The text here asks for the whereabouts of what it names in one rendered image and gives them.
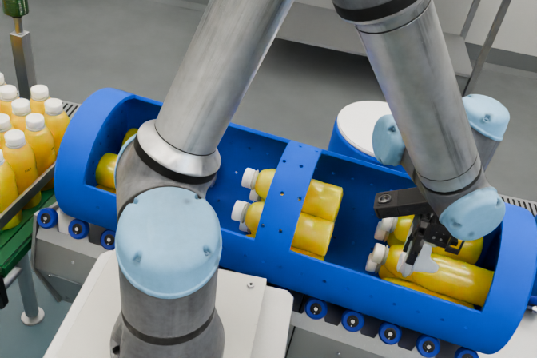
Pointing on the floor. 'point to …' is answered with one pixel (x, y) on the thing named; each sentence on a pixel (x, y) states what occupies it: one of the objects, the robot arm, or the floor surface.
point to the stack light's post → (23, 62)
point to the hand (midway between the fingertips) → (403, 260)
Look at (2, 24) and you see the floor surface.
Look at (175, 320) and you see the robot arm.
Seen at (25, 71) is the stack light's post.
